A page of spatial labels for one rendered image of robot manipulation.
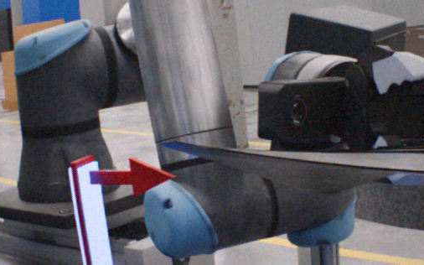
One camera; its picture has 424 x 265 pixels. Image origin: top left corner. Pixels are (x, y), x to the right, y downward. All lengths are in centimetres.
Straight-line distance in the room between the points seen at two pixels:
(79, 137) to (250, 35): 1064
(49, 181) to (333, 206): 44
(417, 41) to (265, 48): 440
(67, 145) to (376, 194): 167
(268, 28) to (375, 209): 888
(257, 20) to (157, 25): 1083
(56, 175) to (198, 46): 41
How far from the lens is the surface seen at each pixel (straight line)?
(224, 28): 737
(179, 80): 83
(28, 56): 119
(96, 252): 57
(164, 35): 84
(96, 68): 119
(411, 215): 264
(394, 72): 66
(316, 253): 108
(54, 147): 119
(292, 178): 58
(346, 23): 108
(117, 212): 117
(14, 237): 128
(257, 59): 1176
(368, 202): 277
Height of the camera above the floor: 128
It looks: 9 degrees down
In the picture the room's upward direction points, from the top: 6 degrees counter-clockwise
